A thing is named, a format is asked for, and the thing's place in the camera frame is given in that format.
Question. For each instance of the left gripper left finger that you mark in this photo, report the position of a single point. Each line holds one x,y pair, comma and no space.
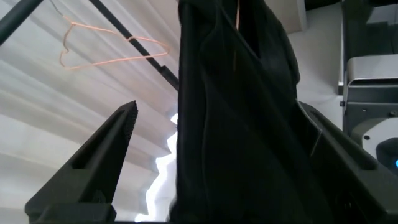
87,180

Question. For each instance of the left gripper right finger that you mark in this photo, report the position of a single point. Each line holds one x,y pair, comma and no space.
357,186

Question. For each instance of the black garment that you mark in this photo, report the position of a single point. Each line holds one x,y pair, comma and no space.
242,140

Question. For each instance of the pink clothes hanger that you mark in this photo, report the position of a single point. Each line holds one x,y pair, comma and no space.
118,60
237,15

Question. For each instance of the black clothes rack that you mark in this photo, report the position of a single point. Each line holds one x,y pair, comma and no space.
15,17

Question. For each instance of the white curtain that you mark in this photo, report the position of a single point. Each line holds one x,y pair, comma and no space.
77,102

